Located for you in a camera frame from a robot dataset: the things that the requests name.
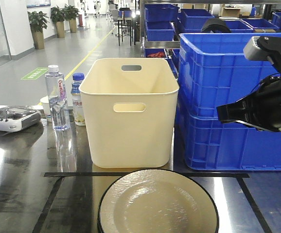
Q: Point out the cream plastic storage bin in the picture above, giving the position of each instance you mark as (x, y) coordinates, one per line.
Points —
(129, 106)

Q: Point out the white remote controller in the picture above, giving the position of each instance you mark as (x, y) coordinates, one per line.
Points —
(18, 118)

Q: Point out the cream plate with black rim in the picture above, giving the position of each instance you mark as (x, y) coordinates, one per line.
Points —
(157, 201)

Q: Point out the large blue plastic crate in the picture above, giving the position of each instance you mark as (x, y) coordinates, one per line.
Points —
(212, 72)

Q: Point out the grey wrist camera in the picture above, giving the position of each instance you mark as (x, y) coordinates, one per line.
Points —
(264, 48)

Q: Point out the white paper cup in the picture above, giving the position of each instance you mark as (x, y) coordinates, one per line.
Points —
(46, 108)

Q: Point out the clear water bottle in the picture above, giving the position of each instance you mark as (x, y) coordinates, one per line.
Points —
(57, 97)

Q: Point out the blue bin lower shelf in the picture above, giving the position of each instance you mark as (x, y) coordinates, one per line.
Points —
(159, 31)

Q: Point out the potted plant gold pot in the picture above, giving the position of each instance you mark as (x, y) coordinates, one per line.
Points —
(58, 18)
(71, 14)
(38, 22)

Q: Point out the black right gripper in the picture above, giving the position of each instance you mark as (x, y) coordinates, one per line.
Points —
(261, 109)

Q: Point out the blue bin on shelf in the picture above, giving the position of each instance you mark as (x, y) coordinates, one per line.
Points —
(160, 12)

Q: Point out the milk drink bottle blue cap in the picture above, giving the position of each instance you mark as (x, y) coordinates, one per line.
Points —
(78, 113)

